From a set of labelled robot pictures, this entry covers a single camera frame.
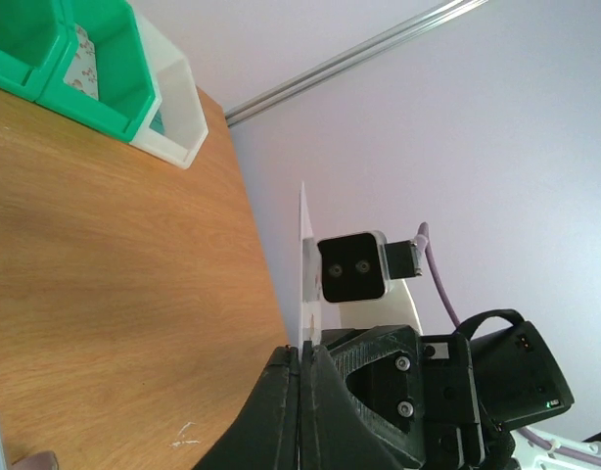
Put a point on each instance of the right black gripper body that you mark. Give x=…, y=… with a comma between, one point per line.
x=457, y=433

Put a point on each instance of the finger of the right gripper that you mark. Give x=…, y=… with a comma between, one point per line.
x=382, y=370

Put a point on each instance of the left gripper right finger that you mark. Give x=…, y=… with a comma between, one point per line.
x=332, y=435

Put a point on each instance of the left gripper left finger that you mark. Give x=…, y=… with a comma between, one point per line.
x=265, y=433

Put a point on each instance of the card with magnetic stripe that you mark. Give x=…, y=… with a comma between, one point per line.
x=310, y=318

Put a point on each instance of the teal card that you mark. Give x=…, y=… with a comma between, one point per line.
x=156, y=123

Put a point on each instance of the white floral VIP card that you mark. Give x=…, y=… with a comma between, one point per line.
x=82, y=72

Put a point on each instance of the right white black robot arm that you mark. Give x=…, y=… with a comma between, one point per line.
x=520, y=383

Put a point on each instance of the white bin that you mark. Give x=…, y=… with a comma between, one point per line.
x=176, y=96

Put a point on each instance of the middle green bin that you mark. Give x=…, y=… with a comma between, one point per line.
x=125, y=86

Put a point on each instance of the green bin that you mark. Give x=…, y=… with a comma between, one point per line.
x=125, y=86
x=33, y=35

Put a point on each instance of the left green bin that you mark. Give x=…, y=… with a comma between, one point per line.
x=33, y=35

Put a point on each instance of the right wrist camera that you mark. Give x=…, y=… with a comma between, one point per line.
x=361, y=266

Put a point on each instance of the right aluminium corner post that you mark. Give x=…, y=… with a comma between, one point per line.
x=351, y=58

